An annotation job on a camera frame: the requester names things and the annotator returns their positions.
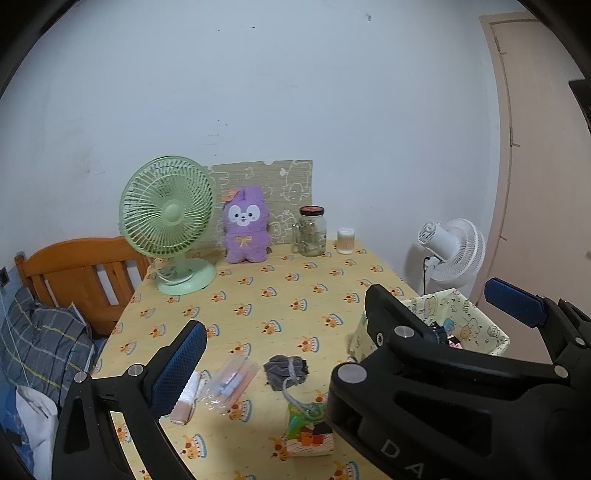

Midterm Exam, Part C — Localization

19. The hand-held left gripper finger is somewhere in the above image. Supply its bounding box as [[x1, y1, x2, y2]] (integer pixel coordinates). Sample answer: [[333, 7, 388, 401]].
[[53, 320, 207, 480]]

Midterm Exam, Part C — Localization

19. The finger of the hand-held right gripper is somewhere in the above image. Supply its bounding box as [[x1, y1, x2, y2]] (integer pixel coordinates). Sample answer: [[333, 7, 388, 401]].
[[485, 277, 591, 402], [325, 285, 509, 439]]

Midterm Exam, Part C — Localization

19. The white and pink cloth roll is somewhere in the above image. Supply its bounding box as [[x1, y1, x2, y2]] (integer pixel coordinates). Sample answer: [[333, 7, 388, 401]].
[[170, 371, 201, 424]]

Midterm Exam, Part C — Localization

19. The printed fabric storage box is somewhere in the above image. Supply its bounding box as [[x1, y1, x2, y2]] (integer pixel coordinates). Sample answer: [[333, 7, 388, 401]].
[[348, 288, 511, 365]]

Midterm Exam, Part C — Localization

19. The clear plastic bag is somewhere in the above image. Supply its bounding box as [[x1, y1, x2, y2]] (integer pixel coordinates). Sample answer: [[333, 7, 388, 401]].
[[201, 355, 260, 414]]

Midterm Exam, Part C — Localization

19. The grey drawstring pouch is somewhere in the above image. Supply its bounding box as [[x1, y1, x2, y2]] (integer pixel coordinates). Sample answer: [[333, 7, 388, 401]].
[[263, 354, 319, 411]]

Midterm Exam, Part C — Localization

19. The green and orange packet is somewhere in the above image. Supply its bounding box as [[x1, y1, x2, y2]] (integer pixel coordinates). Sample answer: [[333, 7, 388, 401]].
[[284, 401, 335, 457]]

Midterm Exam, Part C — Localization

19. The white standing fan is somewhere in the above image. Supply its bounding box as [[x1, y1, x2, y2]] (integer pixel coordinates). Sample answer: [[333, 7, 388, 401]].
[[418, 218, 486, 296]]

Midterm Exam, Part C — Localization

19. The cotton swab container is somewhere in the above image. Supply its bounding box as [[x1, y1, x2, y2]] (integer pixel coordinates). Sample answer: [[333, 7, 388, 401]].
[[336, 227, 356, 256]]

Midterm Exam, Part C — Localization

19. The grey plaid pillow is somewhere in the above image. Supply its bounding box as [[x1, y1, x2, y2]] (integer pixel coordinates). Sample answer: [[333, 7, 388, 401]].
[[0, 286, 100, 407]]

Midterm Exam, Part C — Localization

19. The glass jar with dark lid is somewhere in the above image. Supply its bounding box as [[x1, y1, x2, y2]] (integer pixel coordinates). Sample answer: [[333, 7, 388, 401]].
[[292, 205, 328, 257]]

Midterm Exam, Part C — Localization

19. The beige door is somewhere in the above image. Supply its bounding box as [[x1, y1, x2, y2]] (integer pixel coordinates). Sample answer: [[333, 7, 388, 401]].
[[478, 11, 591, 319]]

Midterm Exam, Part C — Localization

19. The wooden bed headboard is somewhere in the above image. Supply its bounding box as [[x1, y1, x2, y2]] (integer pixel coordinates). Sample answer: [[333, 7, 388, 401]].
[[14, 236, 153, 337]]

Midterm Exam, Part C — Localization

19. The purple plush toy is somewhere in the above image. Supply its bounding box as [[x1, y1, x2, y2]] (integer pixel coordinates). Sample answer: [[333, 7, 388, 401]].
[[221, 185, 273, 265]]

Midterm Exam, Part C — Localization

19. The green desk fan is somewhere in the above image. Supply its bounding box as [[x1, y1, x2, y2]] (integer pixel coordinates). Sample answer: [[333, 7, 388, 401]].
[[119, 156, 218, 296]]

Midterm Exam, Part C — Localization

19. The blue printed bedsheet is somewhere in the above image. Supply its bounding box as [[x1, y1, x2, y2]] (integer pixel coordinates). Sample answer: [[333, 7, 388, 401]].
[[0, 406, 38, 480]]

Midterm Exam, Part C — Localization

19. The green printed board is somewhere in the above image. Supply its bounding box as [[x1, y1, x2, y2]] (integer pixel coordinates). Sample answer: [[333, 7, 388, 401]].
[[205, 159, 314, 250]]

